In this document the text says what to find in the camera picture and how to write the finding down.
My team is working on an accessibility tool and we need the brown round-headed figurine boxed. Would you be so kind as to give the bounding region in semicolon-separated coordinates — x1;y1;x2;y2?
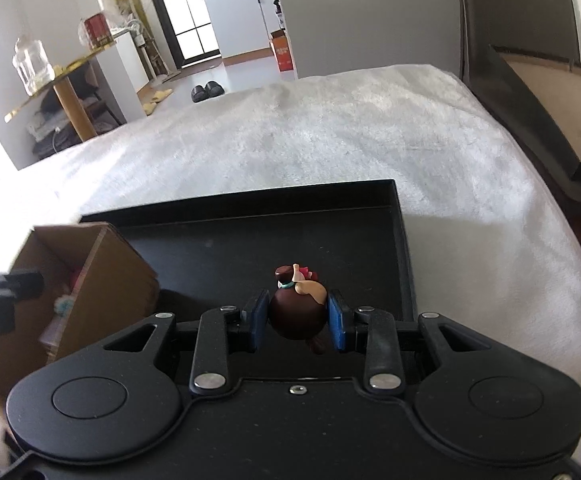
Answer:
268;262;329;356

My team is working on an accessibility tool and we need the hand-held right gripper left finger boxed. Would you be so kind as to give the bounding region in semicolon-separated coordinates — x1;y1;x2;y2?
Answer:
103;288;272;392

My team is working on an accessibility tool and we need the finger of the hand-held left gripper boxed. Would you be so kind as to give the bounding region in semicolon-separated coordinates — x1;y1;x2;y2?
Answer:
0;269;46;306

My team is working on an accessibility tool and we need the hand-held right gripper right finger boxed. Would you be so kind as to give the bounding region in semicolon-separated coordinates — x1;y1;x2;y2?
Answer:
327;289;492;392

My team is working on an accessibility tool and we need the orange carton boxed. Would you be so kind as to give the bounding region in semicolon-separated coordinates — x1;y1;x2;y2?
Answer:
269;28;297;73

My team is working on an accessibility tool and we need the red tin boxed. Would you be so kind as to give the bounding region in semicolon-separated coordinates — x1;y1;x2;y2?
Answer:
84;12;112;50

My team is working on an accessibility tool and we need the black-framed glass door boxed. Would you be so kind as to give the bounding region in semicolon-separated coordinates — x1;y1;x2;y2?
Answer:
149;0;221;61

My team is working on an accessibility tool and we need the pair of yellow slippers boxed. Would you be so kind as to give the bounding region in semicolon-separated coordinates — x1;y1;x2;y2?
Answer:
142;88;174;115

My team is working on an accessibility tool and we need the pair of black slippers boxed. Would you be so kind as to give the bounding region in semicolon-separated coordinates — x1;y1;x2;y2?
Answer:
191;80;225;104

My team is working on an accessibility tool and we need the brown cardboard box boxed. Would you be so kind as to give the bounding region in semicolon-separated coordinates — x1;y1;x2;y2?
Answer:
0;222;160;397

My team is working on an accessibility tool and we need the black tray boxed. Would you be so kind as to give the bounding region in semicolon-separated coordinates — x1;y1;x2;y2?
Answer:
79;178;416;382

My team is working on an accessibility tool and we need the white kitchen cabinet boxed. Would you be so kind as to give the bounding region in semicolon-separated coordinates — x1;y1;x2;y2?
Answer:
203;0;282;67

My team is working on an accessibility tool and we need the gold-edged round table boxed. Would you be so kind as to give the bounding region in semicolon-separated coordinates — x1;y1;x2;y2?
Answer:
4;41;120;142

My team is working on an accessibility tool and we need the dark storage bed frame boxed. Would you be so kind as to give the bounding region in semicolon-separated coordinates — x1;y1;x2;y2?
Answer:
457;0;581;207

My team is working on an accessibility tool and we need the clear glass jar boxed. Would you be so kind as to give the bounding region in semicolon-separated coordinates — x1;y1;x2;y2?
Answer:
12;35;56;97

